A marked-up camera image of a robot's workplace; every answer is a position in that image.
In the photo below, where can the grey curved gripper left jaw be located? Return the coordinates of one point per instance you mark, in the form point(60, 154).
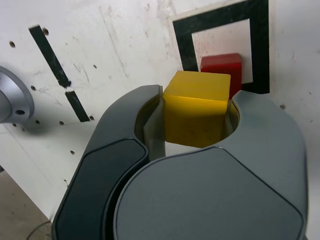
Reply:
point(100, 175)

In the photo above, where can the grey curved gripper right jaw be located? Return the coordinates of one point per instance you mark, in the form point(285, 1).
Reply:
point(212, 195)

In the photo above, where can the yellow cube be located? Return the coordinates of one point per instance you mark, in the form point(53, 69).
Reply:
point(195, 115)

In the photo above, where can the red cube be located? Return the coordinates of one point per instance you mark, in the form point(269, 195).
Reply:
point(220, 65)

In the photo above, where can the black tape square outline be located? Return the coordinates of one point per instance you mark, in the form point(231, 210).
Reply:
point(260, 50)

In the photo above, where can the black tape strip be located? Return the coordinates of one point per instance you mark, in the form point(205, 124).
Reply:
point(47, 52)

